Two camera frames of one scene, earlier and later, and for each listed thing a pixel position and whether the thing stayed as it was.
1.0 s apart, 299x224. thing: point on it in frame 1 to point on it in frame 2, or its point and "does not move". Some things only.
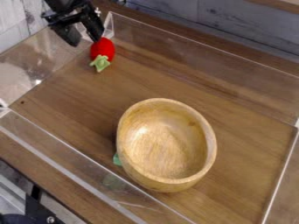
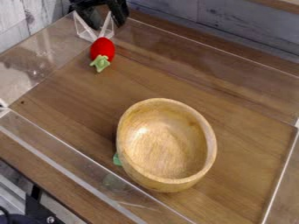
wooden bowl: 166,144 does not move
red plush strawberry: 102,52 does not move
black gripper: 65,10 to 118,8
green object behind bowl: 117,159 does not move
